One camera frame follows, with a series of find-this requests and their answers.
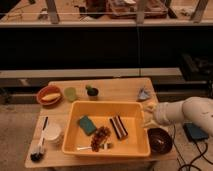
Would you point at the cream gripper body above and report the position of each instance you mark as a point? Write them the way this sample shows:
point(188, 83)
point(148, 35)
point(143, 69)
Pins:
point(149, 113)

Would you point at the silver fork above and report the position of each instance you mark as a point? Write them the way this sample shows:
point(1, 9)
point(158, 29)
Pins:
point(104, 146)

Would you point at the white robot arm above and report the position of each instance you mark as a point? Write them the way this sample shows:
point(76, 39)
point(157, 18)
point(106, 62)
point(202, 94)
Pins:
point(198, 110)

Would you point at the dark purple bowl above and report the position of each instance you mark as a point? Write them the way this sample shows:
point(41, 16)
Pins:
point(159, 140)

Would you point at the white bowl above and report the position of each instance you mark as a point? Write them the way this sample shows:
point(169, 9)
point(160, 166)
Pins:
point(53, 133)

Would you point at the orange bowl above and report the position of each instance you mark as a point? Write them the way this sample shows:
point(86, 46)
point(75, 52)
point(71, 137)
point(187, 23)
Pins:
point(48, 90)

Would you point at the blue crumpled cloth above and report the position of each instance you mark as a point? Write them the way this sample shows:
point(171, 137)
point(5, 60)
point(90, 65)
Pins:
point(143, 95)

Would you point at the striped brown block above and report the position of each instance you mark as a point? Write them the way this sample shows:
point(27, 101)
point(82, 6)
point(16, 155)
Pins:
point(118, 127)

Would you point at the blue box on floor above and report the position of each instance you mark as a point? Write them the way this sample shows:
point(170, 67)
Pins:
point(194, 133)

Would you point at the bunch of dark grapes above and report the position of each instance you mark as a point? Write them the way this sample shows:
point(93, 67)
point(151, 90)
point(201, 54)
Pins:
point(100, 136)

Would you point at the small potted cactus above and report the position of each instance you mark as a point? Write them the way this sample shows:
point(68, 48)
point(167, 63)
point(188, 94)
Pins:
point(92, 92)

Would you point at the green sponge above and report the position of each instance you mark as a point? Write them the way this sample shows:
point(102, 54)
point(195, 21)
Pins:
point(87, 125)

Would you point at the green cup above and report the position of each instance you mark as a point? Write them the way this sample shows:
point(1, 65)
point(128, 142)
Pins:
point(70, 94)

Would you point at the yellow corn cob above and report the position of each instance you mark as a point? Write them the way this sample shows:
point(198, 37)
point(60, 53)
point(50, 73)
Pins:
point(50, 97)

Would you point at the wooden table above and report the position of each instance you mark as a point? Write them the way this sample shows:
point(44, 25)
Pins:
point(109, 89)

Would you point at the black dish brush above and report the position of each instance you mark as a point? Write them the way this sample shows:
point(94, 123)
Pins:
point(38, 151)

